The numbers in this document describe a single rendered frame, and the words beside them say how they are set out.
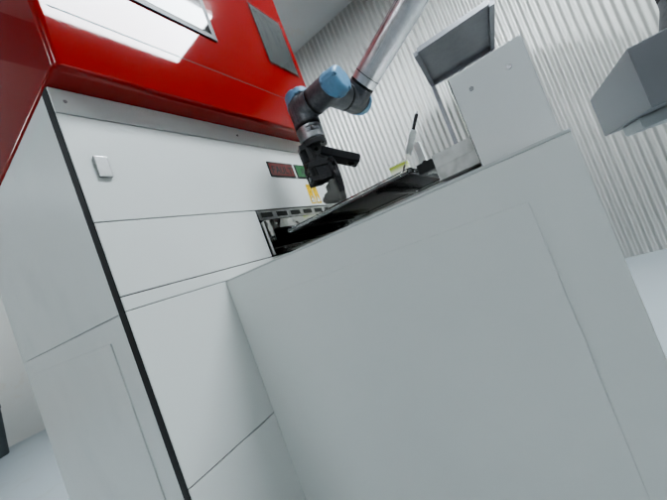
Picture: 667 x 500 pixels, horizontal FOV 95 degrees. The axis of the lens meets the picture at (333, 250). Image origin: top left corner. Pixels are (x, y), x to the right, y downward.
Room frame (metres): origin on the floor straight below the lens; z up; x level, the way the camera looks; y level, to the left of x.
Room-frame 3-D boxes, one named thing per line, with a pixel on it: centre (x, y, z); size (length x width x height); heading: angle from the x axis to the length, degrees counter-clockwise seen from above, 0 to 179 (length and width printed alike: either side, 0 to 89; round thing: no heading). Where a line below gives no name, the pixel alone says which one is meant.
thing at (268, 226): (0.98, 0.03, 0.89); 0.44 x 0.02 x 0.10; 147
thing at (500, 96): (0.63, -0.42, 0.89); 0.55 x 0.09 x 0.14; 147
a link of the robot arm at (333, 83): (0.81, -0.15, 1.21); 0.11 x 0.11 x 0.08; 52
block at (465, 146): (0.62, -0.30, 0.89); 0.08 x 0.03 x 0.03; 57
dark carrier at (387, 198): (0.88, -0.15, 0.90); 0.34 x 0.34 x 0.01; 57
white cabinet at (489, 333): (0.89, -0.28, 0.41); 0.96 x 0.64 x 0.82; 147
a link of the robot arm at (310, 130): (0.86, -0.06, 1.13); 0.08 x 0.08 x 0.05
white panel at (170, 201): (0.84, 0.14, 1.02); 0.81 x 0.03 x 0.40; 147
